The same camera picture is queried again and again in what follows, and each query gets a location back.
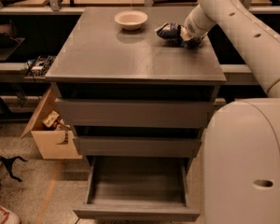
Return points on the grey middle drawer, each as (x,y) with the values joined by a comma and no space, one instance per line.
(136,147)

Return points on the white bowl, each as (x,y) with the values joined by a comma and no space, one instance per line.
(130,20)

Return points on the grey shelf rail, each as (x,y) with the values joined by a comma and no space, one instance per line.
(16,73)

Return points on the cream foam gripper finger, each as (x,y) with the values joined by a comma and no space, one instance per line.
(185,34)

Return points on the black white patterned notebook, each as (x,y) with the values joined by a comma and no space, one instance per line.
(39,67)

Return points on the grey top drawer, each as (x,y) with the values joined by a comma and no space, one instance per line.
(147,114)

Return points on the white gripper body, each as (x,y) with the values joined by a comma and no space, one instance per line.
(189,29)

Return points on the small yellow labelled box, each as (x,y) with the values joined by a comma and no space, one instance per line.
(50,119)

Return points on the wooden box on floor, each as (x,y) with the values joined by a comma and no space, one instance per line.
(51,143)

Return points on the grey open bottom drawer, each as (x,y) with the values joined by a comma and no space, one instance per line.
(137,188)

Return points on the blue chip bag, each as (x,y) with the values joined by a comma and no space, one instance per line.
(170,32)

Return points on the grey drawer cabinet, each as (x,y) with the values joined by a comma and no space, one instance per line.
(101,61)

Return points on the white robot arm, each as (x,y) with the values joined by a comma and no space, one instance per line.
(241,148)

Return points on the red white sneaker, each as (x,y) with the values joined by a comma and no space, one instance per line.
(8,217)

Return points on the black tripod leg piece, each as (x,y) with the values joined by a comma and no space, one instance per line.
(8,163)

